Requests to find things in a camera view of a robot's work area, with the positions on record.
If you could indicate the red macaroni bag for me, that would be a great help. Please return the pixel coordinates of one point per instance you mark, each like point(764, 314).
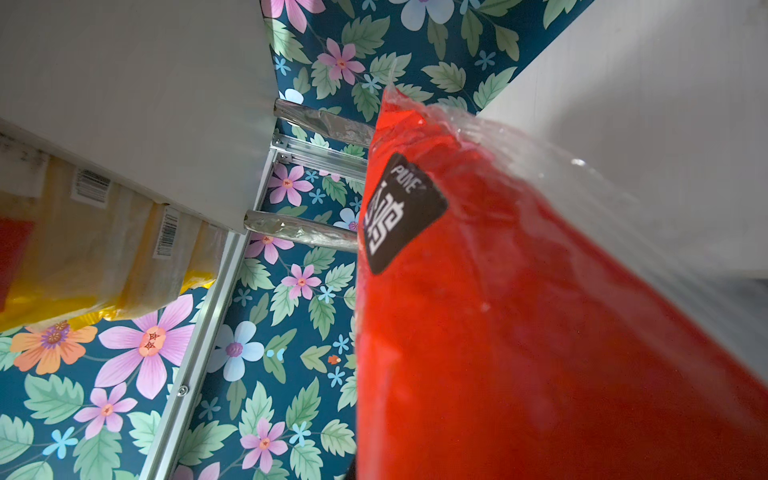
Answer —
point(520, 318)

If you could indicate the yellow spaghetti bag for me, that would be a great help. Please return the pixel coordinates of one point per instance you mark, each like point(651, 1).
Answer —
point(177, 252)
point(87, 232)

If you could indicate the red spaghetti pack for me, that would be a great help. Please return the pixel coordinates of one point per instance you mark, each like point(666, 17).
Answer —
point(15, 236)

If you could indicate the white two-tier shelf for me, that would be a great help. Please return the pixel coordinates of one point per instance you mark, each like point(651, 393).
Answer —
point(161, 96)

